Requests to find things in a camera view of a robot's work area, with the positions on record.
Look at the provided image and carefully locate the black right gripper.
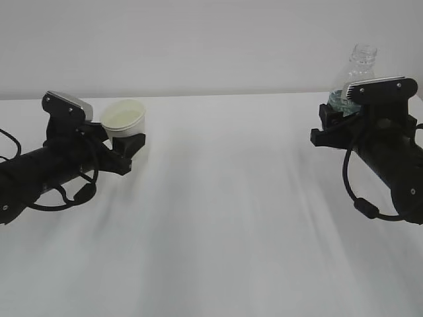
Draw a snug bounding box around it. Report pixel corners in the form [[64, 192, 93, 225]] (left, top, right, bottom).
[[310, 104, 418, 151]]

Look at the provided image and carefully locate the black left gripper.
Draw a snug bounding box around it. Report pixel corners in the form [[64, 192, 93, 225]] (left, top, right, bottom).
[[44, 122, 146, 175]]

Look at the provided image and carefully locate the white paper cup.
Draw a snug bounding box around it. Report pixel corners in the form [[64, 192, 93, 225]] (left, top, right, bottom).
[[100, 99, 146, 141]]

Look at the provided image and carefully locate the clear water bottle green label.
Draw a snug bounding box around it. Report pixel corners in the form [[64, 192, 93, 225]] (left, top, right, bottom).
[[328, 44, 377, 116]]

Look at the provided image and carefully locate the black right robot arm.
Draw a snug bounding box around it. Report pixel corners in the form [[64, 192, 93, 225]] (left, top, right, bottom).
[[311, 102, 422, 225]]

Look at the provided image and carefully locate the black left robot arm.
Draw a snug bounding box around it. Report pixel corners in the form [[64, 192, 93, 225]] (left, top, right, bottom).
[[1, 123, 146, 225]]

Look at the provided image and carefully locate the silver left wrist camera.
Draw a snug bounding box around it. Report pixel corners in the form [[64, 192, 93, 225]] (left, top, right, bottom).
[[42, 90, 93, 124]]

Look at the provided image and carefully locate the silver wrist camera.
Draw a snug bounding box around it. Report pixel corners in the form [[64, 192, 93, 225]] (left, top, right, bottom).
[[42, 90, 93, 124], [341, 76, 418, 106]]

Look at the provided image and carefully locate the black left camera cable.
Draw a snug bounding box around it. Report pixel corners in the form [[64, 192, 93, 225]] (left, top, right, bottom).
[[0, 127, 100, 212]]

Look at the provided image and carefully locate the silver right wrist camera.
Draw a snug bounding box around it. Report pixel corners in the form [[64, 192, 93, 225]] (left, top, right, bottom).
[[341, 76, 418, 106]]

